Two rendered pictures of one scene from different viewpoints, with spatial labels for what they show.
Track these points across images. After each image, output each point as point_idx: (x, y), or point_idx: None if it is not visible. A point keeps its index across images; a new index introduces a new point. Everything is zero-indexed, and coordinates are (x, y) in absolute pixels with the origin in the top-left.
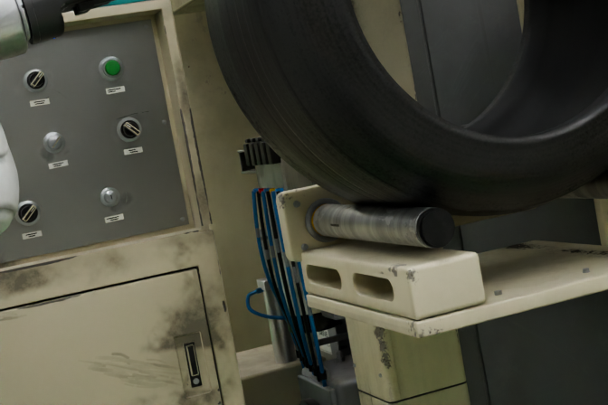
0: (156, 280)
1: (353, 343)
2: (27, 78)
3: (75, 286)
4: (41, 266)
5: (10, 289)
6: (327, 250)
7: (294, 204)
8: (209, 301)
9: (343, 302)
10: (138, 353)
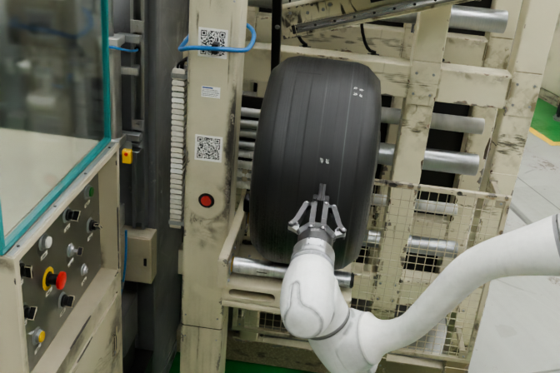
0: (109, 309)
1: (188, 305)
2: (67, 216)
3: (90, 333)
4: (82, 330)
5: (74, 353)
6: (246, 281)
7: (229, 262)
8: (118, 307)
9: (267, 305)
10: (104, 352)
